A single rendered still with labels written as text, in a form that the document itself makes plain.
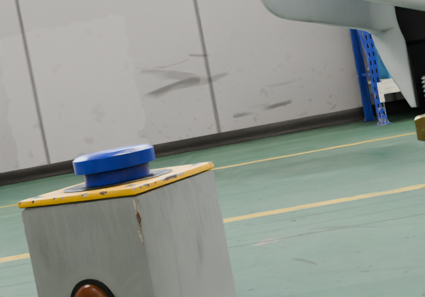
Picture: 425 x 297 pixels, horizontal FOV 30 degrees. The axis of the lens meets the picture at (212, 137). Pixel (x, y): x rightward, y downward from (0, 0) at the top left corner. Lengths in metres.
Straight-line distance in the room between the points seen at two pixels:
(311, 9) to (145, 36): 5.18
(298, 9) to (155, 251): 0.14
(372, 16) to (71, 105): 5.27
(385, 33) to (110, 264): 0.16
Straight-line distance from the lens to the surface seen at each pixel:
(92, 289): 0.37
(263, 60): 5.39
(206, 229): 0.39
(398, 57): 0.28
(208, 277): 0.39
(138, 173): 0.38
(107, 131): 5.49
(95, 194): 0.36
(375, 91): 4.69
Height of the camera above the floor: 0.35
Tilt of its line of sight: 3 degrees down
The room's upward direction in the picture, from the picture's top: 11 degrees counter-clockwise
